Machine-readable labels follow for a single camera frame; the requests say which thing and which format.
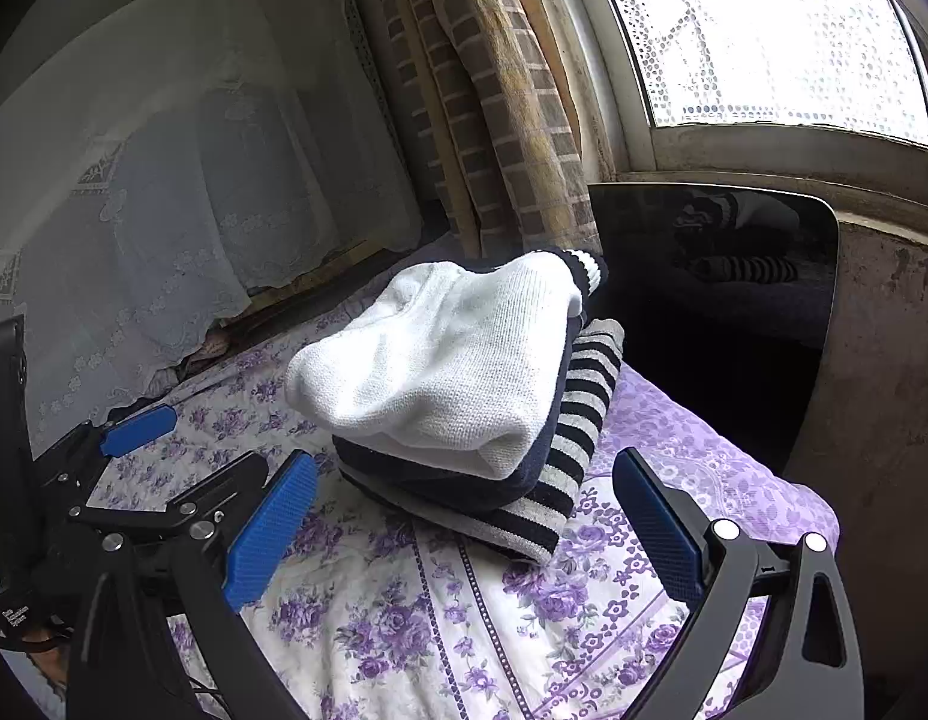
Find white lace cover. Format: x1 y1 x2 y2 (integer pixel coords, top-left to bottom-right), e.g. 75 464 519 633
0 0 429 430

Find white sweater with black trim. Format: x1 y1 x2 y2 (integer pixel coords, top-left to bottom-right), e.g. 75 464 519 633
284 246 611 482

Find navy knit garment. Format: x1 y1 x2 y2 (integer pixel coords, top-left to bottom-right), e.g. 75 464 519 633
332 315 579 517

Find purple floral bedsheet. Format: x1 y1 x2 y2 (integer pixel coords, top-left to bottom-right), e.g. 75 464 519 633
81 240 845 720

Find window with dotted film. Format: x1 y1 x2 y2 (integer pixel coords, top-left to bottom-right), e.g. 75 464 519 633
561 0 928 197

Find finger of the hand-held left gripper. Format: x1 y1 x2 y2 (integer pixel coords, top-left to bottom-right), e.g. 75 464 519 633
35 403 177 512
65 454 271 537

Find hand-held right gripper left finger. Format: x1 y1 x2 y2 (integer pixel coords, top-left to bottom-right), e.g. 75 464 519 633
66 452 320 720

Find black glossy panel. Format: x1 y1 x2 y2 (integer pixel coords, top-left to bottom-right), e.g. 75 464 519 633
587 181 842 482

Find black and white striped garment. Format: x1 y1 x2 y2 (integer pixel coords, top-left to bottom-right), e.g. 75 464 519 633
336 319 627 568

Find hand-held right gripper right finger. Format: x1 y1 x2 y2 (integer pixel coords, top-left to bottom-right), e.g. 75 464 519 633
612 448 866 720

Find brick pattern curtain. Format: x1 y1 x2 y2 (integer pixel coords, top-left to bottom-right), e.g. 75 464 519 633
362 0 609 257

